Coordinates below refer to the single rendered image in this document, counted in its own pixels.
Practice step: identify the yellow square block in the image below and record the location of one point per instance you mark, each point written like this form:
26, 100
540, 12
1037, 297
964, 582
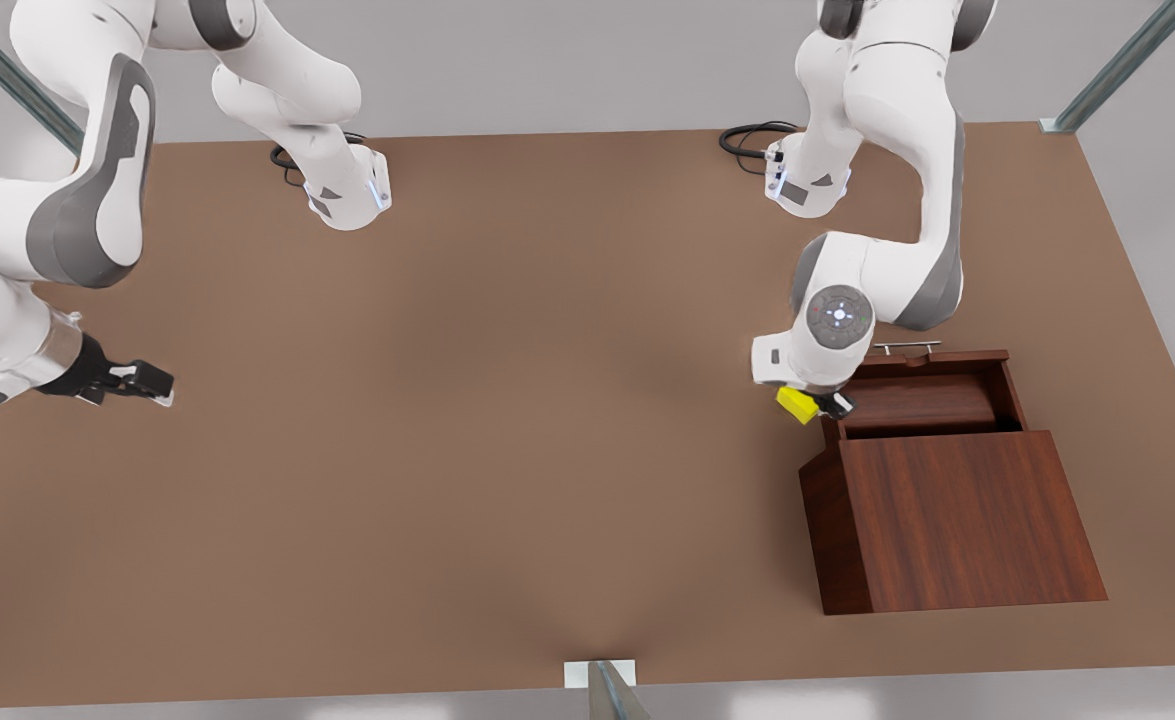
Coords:
797, 405

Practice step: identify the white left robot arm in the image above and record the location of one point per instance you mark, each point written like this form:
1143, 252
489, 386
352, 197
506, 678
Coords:
897, 110

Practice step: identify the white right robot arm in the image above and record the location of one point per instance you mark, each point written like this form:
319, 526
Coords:
97, 190

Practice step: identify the dark wooden cabinet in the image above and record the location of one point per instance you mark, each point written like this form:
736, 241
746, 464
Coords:
957, 520

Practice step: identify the silver frame post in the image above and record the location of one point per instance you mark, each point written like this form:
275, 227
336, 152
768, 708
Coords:
17, 80
1117, 65
607, 690

